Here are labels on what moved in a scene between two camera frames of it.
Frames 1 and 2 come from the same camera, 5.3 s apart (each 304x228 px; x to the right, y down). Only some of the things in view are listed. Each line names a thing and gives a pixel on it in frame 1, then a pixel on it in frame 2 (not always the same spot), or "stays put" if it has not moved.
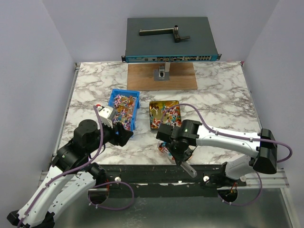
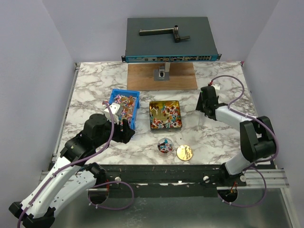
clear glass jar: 163,147 stays put
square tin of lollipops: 172,116 stays put
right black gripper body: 181,155 → 204,104
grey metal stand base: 163,73 stays put
